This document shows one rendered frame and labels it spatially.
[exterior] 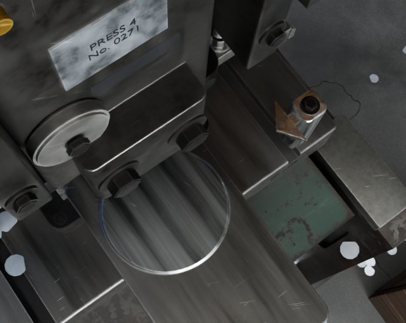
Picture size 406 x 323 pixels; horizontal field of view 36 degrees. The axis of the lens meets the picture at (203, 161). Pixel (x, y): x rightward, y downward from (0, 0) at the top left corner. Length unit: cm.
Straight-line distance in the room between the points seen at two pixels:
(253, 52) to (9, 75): 16
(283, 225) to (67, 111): 42
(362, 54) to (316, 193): 87
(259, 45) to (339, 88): 115
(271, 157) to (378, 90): 89
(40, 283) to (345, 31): 112
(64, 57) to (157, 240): 30
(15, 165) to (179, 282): 31
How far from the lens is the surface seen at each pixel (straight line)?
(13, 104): 34
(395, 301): 130
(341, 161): 78
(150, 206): 60
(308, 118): 63
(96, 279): 67
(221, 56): 69
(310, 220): 75
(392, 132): 154
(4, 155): 30
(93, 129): 40
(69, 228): 67
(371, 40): 162
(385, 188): 79
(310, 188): 76
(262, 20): 36
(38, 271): 68
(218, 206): 60
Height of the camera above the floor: 137
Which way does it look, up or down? 73 degrees down
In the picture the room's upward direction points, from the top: 9 degrees clockwise
